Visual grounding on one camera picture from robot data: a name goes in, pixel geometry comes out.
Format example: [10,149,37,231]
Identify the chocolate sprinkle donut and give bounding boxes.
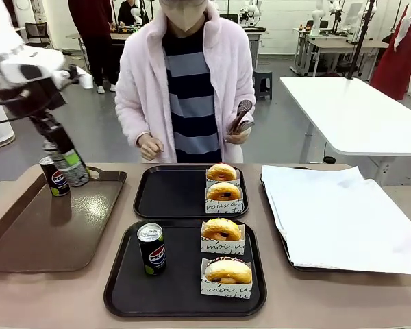
[203,257,253,286]

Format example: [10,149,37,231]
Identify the black office chair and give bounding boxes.
[24,21,53,49]

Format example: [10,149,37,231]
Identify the grey striped Pepsi can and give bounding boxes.
[53,147,91,188]

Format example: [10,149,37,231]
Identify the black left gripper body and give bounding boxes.
[0,76,69,120]

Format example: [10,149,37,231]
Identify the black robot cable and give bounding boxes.
[0,88,34,130]

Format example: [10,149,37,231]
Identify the beige face mask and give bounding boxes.
[160,0,210,34]

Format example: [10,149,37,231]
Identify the person's left hand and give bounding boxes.
[224,129,250,145]

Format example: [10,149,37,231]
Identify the black stand pole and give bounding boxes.
[347,0,378,81]

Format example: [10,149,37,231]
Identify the black tray under paper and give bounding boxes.
[259,167,364,273]

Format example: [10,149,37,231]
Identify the beige background workbench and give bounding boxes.
[292,27,390,77]

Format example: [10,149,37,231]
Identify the white paper sheet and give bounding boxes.
[261,164,411,276]

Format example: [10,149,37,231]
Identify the background person in dark red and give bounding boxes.
[67,0,120,95]

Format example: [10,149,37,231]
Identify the person in pink fleece jacket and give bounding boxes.
[114,0,257,165]

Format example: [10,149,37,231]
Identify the white table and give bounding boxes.
[279,75,411,164]

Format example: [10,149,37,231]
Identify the grey plastic stool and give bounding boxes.
[252,68,273,101]

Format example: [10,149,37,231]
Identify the brown metal tongs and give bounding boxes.
[229,99,256,135]

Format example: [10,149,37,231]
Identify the black square serving tray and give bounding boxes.
[133,164,249,221]
[103,219,268,318]

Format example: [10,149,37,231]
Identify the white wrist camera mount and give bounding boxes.
[53,66,95,90]

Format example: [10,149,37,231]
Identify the grey background workbench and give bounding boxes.
[243,27,263,71]

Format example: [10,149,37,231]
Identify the person's right forearm pink sleeve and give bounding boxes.
[114,95,152,147]

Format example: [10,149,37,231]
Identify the brown plastic tray with handles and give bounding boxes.
[0,166,128,275]

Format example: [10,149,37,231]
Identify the black green Pepsi can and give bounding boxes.
[136,222,168,277]
[38,156,72,197]

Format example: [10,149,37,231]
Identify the person's right hand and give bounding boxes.
[136,132,166,160]

